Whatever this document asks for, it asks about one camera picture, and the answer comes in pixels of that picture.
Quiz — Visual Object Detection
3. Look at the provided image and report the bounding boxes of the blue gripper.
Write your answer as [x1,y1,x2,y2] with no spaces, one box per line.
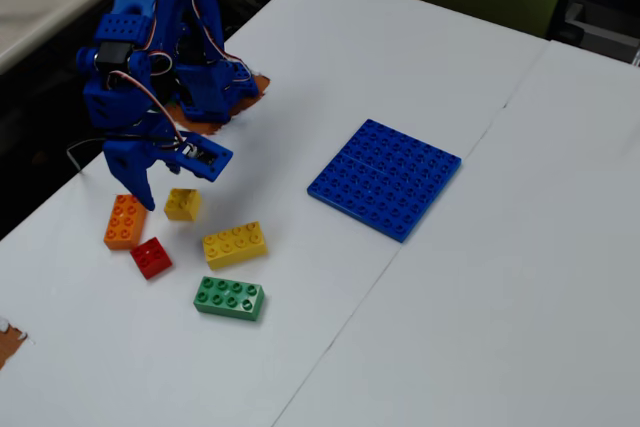
[82,77,186,212]

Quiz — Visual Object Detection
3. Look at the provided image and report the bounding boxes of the yellow 2x2 block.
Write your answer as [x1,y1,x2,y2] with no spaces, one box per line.
[163,188,204,223]

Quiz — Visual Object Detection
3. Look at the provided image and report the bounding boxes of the orange 2x4 block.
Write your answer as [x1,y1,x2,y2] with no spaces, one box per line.
[103,193,150,252]

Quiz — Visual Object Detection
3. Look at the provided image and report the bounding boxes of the red 2x2 block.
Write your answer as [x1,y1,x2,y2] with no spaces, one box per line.
[129,236,174,281]

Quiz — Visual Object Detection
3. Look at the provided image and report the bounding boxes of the yellow 2x4 block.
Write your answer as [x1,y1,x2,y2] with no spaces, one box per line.
[201,220,269,271]

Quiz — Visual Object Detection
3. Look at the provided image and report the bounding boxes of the green 2x4 block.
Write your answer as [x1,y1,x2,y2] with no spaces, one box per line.
[192,275,266,323]

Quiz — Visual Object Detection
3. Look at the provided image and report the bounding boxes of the white foam board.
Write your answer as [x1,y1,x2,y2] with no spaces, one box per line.
[0,0,551,427]
[272,39,640,427]

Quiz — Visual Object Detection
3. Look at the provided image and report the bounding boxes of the blue 8x8 studded baseplate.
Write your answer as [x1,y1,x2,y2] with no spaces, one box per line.
[306,118,463,245]

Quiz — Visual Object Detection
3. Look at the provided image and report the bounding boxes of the grey box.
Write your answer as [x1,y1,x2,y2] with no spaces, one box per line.
[564,0,640,66]

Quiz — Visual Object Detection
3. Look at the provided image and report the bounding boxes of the black camera cable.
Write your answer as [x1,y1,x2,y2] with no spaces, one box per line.
[66,132,181,174]

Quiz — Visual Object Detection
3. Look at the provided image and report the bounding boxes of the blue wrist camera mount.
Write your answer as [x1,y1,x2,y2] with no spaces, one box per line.
[177,130,235,182]

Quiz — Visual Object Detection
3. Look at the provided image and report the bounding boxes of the red white servo wire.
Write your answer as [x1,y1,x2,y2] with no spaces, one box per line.
[106,70,187,148]

